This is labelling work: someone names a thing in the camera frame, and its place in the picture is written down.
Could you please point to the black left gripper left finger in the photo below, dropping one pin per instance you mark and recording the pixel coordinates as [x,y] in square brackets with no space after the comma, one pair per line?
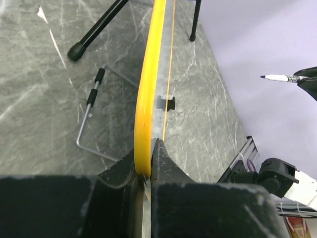
[108,205]

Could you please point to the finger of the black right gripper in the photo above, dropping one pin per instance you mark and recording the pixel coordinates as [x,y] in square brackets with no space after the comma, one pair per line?
[309,85]
[308,72]

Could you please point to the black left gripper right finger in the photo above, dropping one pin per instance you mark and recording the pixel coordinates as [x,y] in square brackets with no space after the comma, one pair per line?
[183,208]

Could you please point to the white blue whiteboard marker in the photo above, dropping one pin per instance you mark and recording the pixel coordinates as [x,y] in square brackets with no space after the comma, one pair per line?
[284,78]

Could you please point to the yellow framed whiteboard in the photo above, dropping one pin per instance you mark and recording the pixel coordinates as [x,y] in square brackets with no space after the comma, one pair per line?
[153,91]

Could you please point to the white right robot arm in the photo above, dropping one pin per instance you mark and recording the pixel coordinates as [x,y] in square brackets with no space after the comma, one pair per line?
[278,177]

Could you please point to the black whiteboard clip foot right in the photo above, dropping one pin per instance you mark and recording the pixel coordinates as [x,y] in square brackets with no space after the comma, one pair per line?
[168,102]

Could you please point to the yellow red labelled bottle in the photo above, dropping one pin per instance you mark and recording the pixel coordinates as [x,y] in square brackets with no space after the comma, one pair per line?
[297,227]

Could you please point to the black perforated music stand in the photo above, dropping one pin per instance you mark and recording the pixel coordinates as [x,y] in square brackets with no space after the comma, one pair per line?
[104,27]

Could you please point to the aluminium extrusion frame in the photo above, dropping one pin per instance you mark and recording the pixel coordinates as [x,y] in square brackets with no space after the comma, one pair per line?
[242,158]

